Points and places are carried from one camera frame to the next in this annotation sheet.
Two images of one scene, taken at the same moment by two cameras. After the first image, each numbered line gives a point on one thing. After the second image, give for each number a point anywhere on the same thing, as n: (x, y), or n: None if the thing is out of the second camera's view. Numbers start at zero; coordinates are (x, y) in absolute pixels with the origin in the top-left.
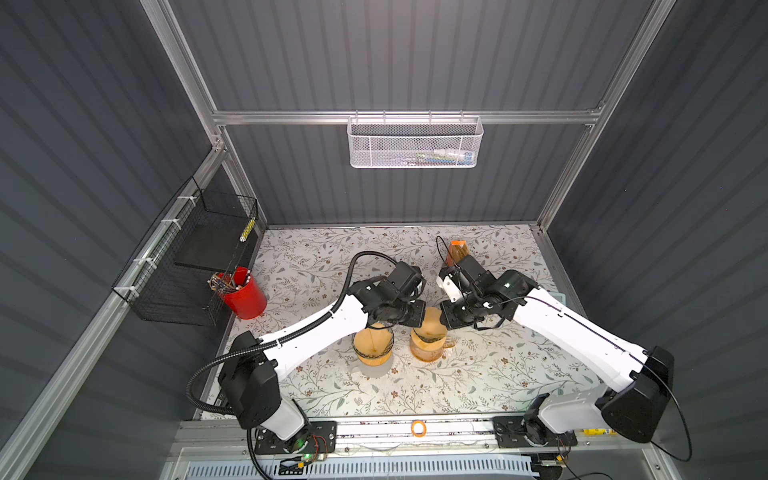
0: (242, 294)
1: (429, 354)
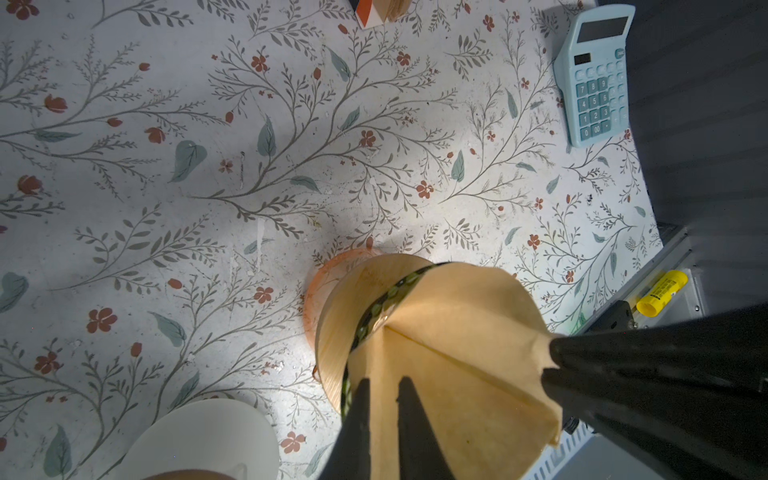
0: None
1: (318, 282)
